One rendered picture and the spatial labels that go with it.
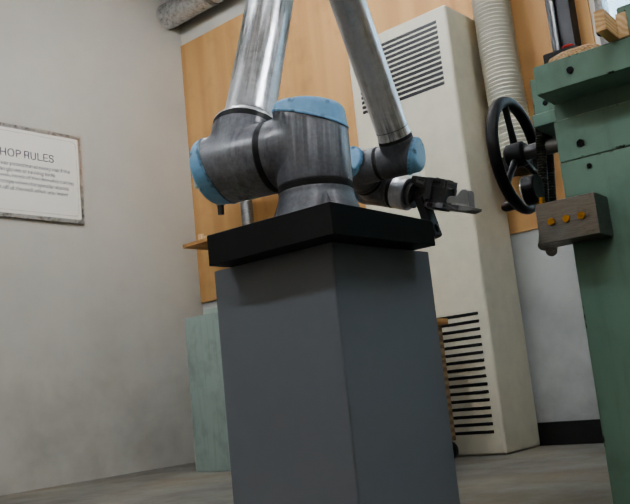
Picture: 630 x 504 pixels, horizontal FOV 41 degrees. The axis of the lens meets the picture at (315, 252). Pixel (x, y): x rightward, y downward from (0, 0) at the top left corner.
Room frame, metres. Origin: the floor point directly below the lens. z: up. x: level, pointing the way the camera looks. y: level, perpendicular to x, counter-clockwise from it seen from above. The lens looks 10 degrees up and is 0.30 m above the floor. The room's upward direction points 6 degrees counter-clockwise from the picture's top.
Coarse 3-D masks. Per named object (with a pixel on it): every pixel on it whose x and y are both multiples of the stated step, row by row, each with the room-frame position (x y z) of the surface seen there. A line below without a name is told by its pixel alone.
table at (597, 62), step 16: (592, 48) 1.53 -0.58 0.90; (608, 48) 1.52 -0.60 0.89; (624, 48) 1.50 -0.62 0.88; (544, 64) 1.59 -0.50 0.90; (560, 64) 1.57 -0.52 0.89; (576, 64) 1.56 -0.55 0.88; (592, 64) 1.54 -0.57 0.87; (608, 64) 1.52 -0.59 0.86; (624, 64) 1.50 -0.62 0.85; (544, 80) 1.60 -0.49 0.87; (560, 80) 1.58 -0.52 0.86; (576, 80) 1.56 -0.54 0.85; (592, 80) 1.55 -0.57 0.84; (608, 80) 1.56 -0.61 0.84; (624, 80) 1.57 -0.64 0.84; (544, 96) 1.62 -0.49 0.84; (560, 96) 1.63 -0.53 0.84; (576, 96) 1.64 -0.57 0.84; (544, 112) 1.81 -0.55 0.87; (544, 128) 1.85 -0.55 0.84
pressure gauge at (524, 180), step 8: (528, 176) 1.65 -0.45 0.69; (536, 176) 1.65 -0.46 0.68; (520, 184) 1.65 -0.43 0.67; (528, 184) 1.63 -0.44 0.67; (536, 184) 1.64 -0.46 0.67; (520, 192) 1.65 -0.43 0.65; (528, 192) 1.64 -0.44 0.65; (536, 192) 1.64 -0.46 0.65; (544, 192) 1.68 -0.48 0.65; (528, 200) 1.65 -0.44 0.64; (536, 200) 1.64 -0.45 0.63; (544, 200) 1.65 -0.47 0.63
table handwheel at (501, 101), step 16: (496, 112) 1.85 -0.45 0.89; (512, 112) 1.97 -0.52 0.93; (496, 128) 1.83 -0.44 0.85; (512, 128) 1.93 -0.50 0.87; (528, 128) 2.01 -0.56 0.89; (496, 144) 1.83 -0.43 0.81; (512, 144) 1.93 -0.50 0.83; (528, 144) 1.92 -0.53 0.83; (496, 160) 1.83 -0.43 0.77; (512, 160) 1.92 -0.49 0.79; (528, 160) 1.93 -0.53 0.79; (496, 176) 1.85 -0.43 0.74; (512, 176) 1.89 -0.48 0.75; (512, 192) 1.87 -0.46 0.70; (528, 208) 1.93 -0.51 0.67
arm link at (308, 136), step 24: (312, 96) 1.55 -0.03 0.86; (288, 120) 1.55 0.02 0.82; (312, 120) 1.54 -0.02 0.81; (336, 120) 1.55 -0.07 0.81; (264, 144) 1.58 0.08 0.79; (288, 144) 1.55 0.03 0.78; (312, 144) 1.54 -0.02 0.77; (336, 144) 1.55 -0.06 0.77; (264, 168) 1.59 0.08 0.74; (288, 168) 1.55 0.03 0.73; (312, 168) 1.54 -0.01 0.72; (336, 168) 1.55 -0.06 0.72
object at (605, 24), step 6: (594, 12) 1.46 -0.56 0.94; (600, 12) 1.45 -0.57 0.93; (606, 12) 1.46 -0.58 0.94; (594, 18) 1.46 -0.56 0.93; (600, 18) 1.45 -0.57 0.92; (606, 18) 1.46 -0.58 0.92; (612, 18) 1.49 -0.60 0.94; (600, 24) 1.45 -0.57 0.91; (606, 24) 1.45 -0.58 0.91; (612, 24) 1.48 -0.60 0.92; (600, 30) 1.46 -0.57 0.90; (606, 30) 1.46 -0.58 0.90; (612, 30) 1.48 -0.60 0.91; (606, 36) 1.49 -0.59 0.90; (612, 36) 1.49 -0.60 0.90; (618, 36) 1.50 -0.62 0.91
